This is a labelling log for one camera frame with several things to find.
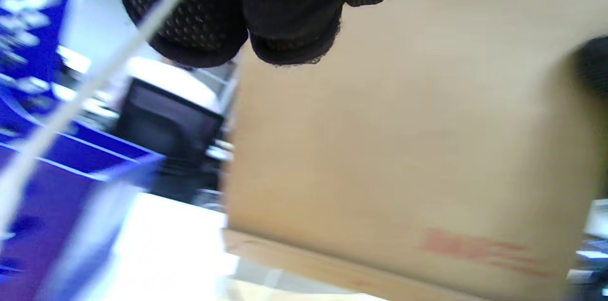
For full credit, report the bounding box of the blue perforated file holder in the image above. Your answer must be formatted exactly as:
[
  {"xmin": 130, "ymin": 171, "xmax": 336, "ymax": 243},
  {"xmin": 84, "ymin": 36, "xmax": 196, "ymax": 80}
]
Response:
[{"xmin": 0, "ymin": 0, "xmax": 167, "ymax": 301}]

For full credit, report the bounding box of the brown document pouch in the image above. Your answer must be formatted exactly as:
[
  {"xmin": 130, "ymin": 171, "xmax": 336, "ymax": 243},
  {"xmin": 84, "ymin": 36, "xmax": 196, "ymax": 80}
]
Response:
[{"xmin": 0, "ymin": 0, "xmax": 608, "ymax": 301}]

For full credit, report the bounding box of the person's right hand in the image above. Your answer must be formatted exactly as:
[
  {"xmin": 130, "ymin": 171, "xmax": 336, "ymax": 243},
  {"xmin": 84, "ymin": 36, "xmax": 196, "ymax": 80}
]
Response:
[{"xmin": 568, "ymin": 38, "xmax": 608, "ymax": 102}]

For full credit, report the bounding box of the person's left hand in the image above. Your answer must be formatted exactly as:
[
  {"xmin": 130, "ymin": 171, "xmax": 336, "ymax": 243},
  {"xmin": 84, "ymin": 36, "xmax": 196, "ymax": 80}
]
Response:
[{"xmin": 102, "ymin": 0, "xmax": 416, "ymax": 66}]

